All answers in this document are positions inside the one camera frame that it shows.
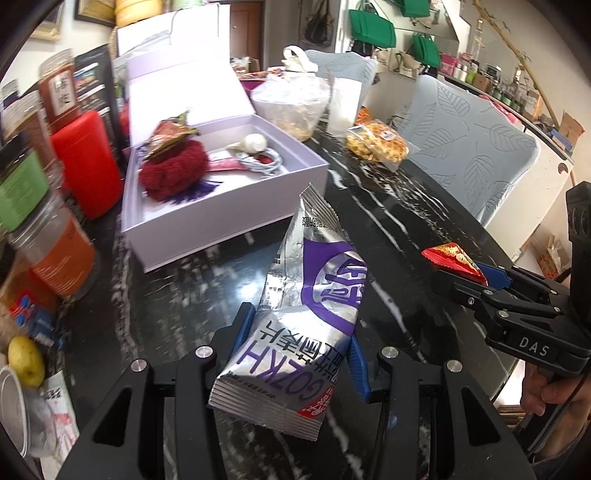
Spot yellow pot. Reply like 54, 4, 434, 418
115, 0, 163, 17

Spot cluster of clear spice jars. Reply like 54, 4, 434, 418
0, 48, 98, 298

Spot open cardboard box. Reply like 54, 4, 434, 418
551, 111, 585, 153

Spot white printed packet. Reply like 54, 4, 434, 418
39, 371, 81, 457

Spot black printed bag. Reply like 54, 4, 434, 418
74, 44, 124, 148

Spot small red snack packet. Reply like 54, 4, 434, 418
421, 242, 488, 284

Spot cardboard box with papers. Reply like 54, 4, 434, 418
531, 233, 573, 278

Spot brown wooden door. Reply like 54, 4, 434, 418
229, 2, 264, 58

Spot red plastic canister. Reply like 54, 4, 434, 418
51, 110, 124, 220

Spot blue and white pouch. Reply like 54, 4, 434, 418
11, 295, 63, 349

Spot clear plastic cup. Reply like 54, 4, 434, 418
0, 367, 31, 455

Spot packaged waffles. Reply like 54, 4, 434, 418
346, 119, 411, 164

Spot person's right hand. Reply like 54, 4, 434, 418
521, 364, 591, 418

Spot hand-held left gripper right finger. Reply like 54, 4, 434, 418
348, 337, 528, 480

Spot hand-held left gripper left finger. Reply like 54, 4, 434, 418
55, 302, 257, 480

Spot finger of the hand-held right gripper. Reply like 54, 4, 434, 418
431, 268, 498, 320
477, 261, 570, 297

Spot black cable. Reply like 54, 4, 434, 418
522, 374, 591, 457

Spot lavender gift box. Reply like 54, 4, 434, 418
121, 4, 328, 274

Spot row of bottles and jars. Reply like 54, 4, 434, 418
438, 51, 541, 116

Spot yellow lemon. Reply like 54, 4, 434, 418
7, 336, 46, 387

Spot black handbag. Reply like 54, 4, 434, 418
305, 0, 334, 47

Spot grey leaf-pattern chair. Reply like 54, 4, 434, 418
394, 75, 541, 227
305, 50, 378, 93

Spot white cable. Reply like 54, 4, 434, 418
240, 150, 283, 175

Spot silver purple snack packet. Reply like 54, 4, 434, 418
207, 182, 368, 441

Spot dark red fuzzy scrunchie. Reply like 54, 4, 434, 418
139, 141, 211, 201

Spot clear box of red snacks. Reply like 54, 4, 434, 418
231, 56, 262, 77

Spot framed picture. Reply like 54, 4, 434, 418
74, 0, 116, 26

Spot clear bag with bowl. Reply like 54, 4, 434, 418
250, 74, 334, 141

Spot bamboo handrail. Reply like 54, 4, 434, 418
480, 0, 561, 121

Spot gold red cereal bag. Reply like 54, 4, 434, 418
147, 111, 200, 160

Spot white cabinet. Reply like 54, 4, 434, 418
485, 138, 578, 259

